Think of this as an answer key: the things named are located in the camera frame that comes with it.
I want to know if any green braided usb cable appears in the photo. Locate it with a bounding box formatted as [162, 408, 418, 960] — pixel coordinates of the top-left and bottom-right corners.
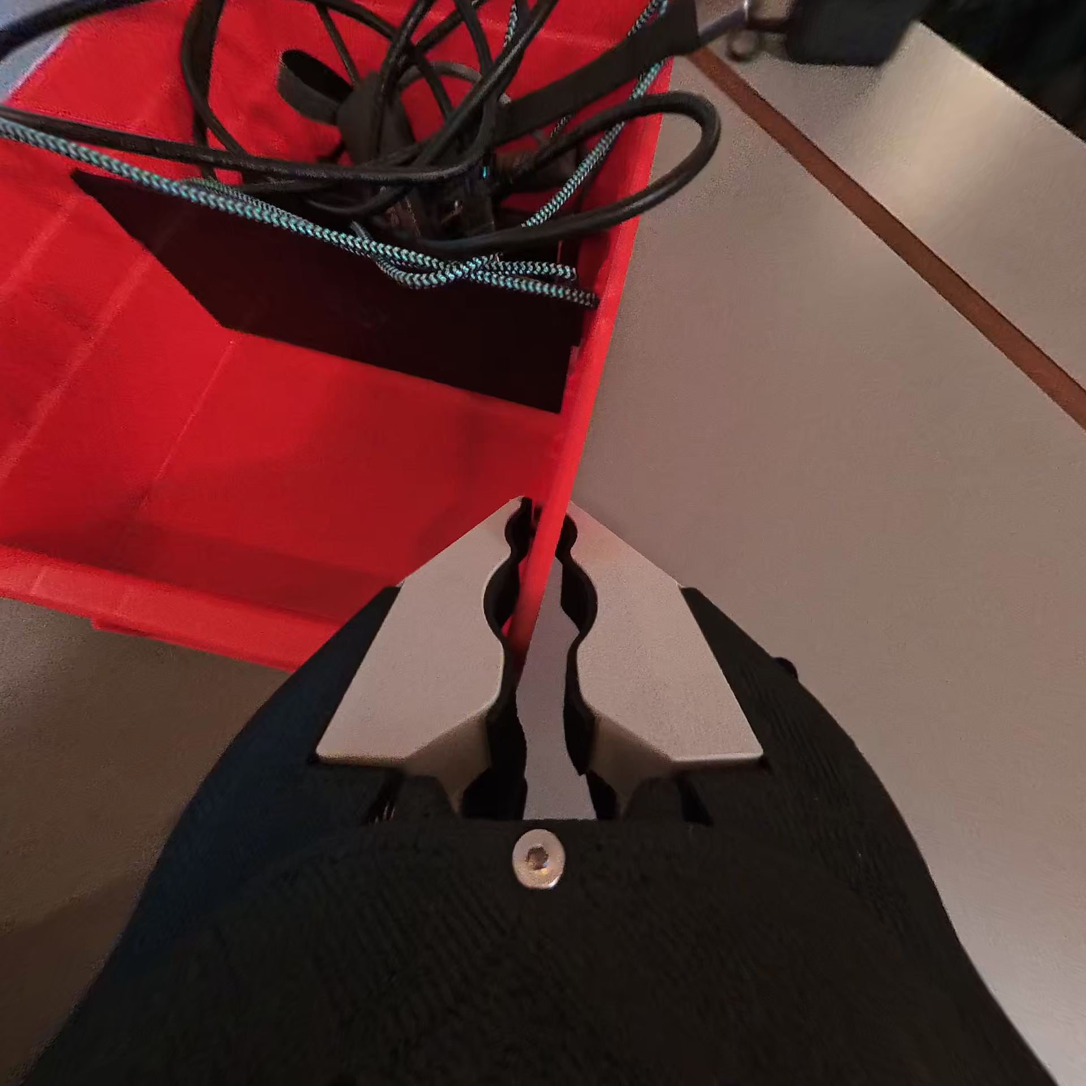
[0, 0, 673, 310]

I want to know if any black usb cable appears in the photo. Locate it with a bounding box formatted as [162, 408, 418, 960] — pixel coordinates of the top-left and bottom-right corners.
[180, 0, 724, 257]

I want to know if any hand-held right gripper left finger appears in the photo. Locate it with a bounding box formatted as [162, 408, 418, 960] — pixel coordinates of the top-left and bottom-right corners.
[316, 496, 531, 807]

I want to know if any red plastic bin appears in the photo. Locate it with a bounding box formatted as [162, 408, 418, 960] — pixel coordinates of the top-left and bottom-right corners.
[0, 0, 682, 673]

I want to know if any black bin divider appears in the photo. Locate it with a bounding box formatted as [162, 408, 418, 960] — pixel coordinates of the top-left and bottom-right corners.
[70, 168, 588, 417]

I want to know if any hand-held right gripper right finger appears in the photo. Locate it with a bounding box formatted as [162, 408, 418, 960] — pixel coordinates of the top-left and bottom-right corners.
[555, 501, 765, 803]

